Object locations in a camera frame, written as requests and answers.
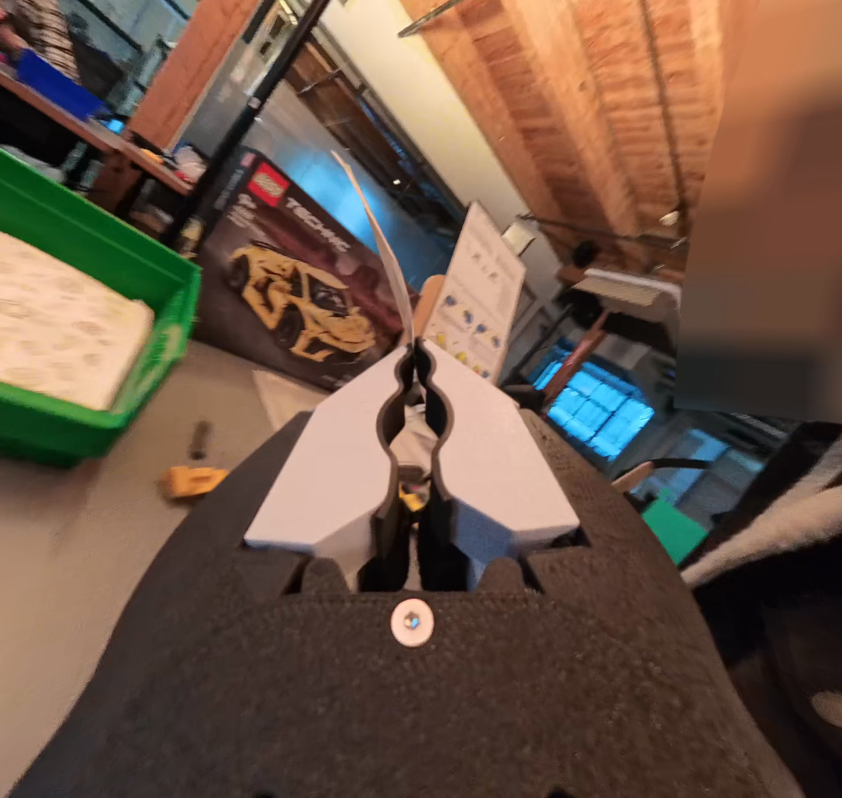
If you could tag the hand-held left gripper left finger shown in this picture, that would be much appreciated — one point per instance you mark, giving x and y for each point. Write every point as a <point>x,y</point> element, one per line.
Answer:
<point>322,482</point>

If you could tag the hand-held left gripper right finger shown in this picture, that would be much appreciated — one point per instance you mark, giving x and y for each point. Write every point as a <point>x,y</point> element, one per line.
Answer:
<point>507,482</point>

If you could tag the printed sticker sheet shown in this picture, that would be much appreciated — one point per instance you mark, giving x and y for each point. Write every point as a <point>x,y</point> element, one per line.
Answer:
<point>415,445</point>

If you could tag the grey desk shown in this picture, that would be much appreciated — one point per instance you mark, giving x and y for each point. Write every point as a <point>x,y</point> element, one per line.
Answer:
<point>79,561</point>

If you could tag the pile of yellow brick pieces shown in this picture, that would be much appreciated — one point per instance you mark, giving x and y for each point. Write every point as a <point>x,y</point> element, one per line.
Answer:
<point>195,482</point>

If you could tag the small black perforated beam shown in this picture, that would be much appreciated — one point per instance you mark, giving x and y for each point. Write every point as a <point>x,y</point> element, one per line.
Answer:
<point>200,439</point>

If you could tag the green plastic carry case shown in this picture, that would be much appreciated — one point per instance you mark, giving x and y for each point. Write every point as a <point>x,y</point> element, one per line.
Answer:
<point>671,531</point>

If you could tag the printed instruction sheet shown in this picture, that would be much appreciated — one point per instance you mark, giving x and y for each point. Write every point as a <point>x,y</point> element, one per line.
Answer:
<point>476,291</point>

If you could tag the toy car set box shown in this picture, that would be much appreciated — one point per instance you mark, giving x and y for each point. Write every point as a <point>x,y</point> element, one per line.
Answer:
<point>296,272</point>

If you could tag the dark sherpa-lined jacket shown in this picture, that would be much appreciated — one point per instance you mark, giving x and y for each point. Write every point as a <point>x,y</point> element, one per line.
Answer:
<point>776,535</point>

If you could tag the white paper pad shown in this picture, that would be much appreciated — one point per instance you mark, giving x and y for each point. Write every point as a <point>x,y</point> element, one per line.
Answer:
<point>53,324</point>

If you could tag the green plastic bin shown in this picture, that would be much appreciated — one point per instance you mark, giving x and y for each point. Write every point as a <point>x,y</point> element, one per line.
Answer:
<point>79,226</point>

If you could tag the black floor lamp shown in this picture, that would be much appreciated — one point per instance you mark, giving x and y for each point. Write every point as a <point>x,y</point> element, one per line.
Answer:
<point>263,87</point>

